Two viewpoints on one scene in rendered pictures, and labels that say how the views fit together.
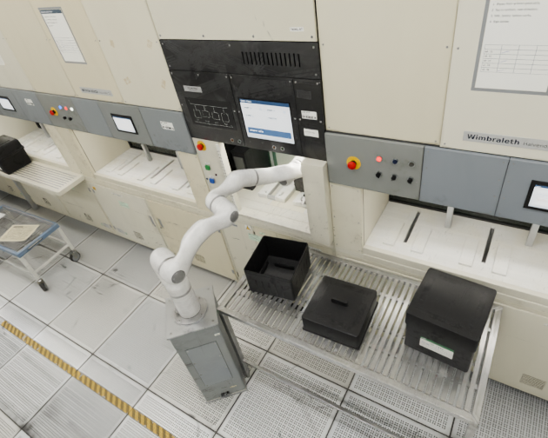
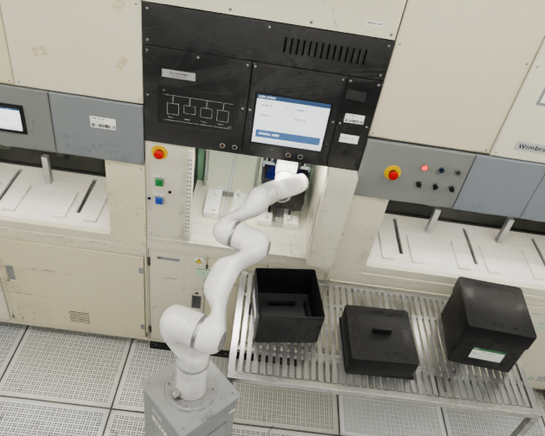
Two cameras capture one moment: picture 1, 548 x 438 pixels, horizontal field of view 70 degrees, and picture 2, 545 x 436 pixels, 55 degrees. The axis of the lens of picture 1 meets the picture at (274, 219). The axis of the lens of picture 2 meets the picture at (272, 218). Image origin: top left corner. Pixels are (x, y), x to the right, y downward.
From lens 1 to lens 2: 125 cm
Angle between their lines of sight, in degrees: 32
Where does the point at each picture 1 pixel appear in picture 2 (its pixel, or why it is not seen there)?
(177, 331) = (190, 422)
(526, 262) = (506, 258)
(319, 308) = (364, 343)
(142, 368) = not seen: outside the picture
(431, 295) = (478, 304)
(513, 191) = (543, 195)
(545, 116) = not seen: outside the picture
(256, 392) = not seen: outside the picture
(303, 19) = (387, 15)
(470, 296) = (506, 298)
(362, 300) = (400, 323)
